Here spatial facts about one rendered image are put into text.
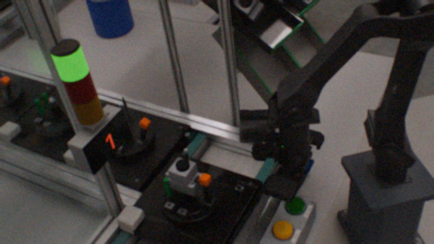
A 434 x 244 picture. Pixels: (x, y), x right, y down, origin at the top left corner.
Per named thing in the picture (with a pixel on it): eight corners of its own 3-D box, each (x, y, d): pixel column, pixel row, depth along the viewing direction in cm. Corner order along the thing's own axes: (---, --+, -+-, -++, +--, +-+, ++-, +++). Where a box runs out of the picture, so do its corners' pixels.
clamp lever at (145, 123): (147, 138, 125) (151, 120, 119) (143, 144, 123) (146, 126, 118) (135, 131, 125) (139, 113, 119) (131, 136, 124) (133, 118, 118)
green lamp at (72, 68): (95, 68, 86) (87, 44, 82) (76, 84, 83) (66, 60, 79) (73, 62, 88) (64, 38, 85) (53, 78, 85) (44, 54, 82)
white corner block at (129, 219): (147, 220, 111) (144, 209, 108) (135, 236, 108) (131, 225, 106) (131, 213, 113) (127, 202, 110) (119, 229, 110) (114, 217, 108)
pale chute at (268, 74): (307, 93, 132) (317, 88, 128) (279, 122, 125) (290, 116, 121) (242, 11, 130) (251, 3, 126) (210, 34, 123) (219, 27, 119)
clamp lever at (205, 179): (215, 198, 107) (211, 174, 102) (211, 205, 106) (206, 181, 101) (201, 193, 109) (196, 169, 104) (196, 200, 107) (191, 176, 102)
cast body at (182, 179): (205, 182, 107) (200, 160, 103) (194, 197, 105) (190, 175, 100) (173, 171, 111) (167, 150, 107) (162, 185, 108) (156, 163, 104)
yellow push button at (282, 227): (296, 230, 104) (295, 224, 103) (288, 244, 102) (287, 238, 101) (278, 223, 106) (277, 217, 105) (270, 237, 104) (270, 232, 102)
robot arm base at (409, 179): (413, 181, 97) (418, 160, 93) (382, 189, 96) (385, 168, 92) (395, 156, 102) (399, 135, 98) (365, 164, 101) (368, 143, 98)
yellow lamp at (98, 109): (109, 111, 92) (102, 91, 89) (92, 128, 89) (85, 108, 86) (89, 105, 94) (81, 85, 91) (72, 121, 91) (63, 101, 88)
